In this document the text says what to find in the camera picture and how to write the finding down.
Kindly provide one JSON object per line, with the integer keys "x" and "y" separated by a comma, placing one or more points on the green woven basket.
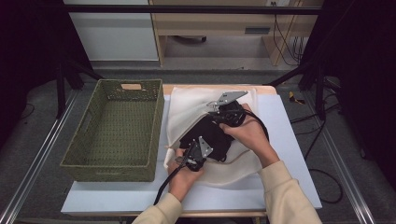
{"x": 124, "y": 130}

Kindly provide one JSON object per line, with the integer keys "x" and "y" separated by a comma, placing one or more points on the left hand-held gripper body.
{"x": 200, "y": 155}

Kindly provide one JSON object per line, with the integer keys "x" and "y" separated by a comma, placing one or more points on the white cabinet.
{"x": 115, "y": 37}

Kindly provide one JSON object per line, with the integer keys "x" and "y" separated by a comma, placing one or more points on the black garment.
{"x": 214, "y": 137}

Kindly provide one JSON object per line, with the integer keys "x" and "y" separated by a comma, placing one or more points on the dark curtain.
{"x": 28, "y": 46}
{"x": 367, "y": 77}

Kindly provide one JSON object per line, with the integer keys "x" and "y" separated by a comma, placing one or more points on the light wooden desk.
{"x": 218, "y": 21}

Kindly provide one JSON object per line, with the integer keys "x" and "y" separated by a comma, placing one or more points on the person's left hand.
{"x": 183, "y": 180}

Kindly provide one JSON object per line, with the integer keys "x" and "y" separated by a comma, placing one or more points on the black horizontal bar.
{"x": 186, "y": 9}

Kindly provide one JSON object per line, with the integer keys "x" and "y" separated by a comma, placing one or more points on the cream laundry bag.
{"x": 186, "y": 102}

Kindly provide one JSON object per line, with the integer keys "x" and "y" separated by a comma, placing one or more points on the person's right hand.
{"x": 252, "y": 133}

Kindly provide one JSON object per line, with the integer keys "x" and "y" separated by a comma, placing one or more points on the white power strip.
{"x": 280, "y": 2}

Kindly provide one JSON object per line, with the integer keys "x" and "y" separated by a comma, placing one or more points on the aluminium rail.
{"x": 37, "y": 161}
{"x": 345, "y": 168}

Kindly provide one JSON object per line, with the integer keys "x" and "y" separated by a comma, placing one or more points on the black metal stand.
{"x": 60, "y": 93}
{"x": 320, "y": 93}

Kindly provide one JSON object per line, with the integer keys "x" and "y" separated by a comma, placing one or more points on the yellow and black tool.
{"x": 292, "y": 98}

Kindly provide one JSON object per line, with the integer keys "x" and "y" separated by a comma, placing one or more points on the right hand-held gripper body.
{"x": 232, "y": 112}

